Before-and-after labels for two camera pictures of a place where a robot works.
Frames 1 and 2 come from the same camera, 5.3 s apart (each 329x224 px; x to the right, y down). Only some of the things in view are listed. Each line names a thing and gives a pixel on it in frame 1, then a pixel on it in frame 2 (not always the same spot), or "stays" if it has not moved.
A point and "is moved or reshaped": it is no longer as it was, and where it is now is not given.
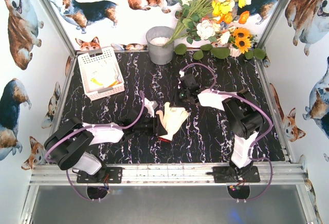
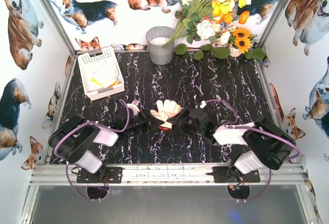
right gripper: [178, 96] -> [183, 120]
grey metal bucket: [156, 37] stays
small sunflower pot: [240, 41] stays
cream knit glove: [171, 118] is moved or reshaped
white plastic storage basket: [101, 73] stays
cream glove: [167, 137] is moved or reshaped
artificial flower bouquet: [211, 7] stays
